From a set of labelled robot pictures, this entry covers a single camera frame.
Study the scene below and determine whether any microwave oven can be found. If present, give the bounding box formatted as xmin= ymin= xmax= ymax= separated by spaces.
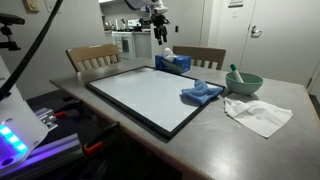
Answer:
xmin=140 ymin=16 xmax=152 ymax=33

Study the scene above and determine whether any white wall sign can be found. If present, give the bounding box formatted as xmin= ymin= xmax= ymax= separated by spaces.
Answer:
xmin=228 ymin=0 xmax=244 ymax=8

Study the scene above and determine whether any white tissue sheet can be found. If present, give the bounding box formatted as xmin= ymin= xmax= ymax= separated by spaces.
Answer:
xmin=162 ymin=47 xmax=178 ymax=64

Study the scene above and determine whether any white toaster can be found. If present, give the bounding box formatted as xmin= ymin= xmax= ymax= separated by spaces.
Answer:
xmin=127 ymin=18 xmax=142 ymax=28

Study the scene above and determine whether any silver lever door handle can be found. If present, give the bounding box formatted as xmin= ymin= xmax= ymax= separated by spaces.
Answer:
xmin=250 ymin=25 xmax=263 ymax=38

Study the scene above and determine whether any green capped white marker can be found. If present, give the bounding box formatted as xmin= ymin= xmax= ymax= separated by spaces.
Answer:
xmin=229 ymin=63 xmax=245 ymax=84

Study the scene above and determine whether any white kitchen cabinet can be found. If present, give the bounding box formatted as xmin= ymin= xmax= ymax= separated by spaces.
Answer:
xmin=133 ymin=31 xmax=153 ymax=59

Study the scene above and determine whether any silver kettle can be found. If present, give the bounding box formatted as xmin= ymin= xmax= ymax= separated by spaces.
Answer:
xmin=103 ymin=20 xmax=114 ymax=31

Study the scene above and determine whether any orange black bar clamp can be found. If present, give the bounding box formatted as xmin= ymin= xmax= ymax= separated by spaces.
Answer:
xmin=82 ymin=120 xmax=122 ymax=156
xmin=53 ymin=99 xmax=84 ymax=118

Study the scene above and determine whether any dark oven towel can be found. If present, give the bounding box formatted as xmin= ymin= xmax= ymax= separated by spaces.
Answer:
xmin=121 ymin=38 xmax=130 ymax=53

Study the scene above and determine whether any black framed whiteboard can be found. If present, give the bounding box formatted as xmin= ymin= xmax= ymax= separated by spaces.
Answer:
xmin=84 ymin=65 xmax=227 ymax=140

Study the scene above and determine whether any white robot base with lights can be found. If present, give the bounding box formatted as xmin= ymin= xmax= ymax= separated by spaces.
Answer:
xmin=0 ymin=54 xmax=50 ymax=174

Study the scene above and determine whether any white cloth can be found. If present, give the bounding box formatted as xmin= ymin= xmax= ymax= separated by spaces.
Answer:
xmin=223 ymin=96 xmax=294 ymax=139

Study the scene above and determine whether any wooden slat-back chair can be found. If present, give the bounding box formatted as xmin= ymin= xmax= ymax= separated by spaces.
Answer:
xmin=172 ymin=45 xmax=227 ymax=71
xmin=65 ymin=43 xmax=122 ymax=74

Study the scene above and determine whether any black cable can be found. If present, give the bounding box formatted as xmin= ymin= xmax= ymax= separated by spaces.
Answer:
xmin=0 ymin=0 xmax=65 ymax=99

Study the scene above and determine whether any white door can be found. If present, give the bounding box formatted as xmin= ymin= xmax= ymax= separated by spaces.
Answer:
xmin=239 ymin=0 xmax=320 ymax=86

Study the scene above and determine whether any aluminium extrusion rail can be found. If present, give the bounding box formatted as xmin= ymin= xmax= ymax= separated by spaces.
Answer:
xmin=0 ymin=133 xmax=84 ymax=179

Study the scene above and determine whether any blue microfiber cloth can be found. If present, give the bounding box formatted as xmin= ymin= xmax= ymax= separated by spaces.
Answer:
xmin=180 ymin=78 xmax=225 ymax=107

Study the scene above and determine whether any beige round thermostat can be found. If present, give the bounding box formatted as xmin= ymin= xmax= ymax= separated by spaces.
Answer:
xmin=23 ymin=0 xmax=40 ymax=13

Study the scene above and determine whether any white oven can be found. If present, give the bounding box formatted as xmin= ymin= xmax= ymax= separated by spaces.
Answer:
xmin=111 ymin=30 xmax=136 ymax=60

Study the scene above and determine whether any silver metal bracket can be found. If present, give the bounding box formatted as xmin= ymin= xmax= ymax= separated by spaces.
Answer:
xmin=33 ymin=106 xmax=59 ymax=132

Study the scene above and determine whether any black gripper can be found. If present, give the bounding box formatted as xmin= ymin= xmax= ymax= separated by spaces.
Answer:
xmin=150 ymin=13 xmax=171 ymax=46

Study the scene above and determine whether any blue tissue box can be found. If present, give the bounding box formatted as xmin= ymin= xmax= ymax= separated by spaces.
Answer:
xmin=154 ymin=53 xmax=193 ymax=75

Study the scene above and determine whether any black camera on mount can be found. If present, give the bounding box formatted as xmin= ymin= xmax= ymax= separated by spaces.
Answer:
xmin=0 ymin=12 xmax=26 ymax=51

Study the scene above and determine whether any green bowl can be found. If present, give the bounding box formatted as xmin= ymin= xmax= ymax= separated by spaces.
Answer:
xmin=225 ymin=71 xmax=265 ymax=96

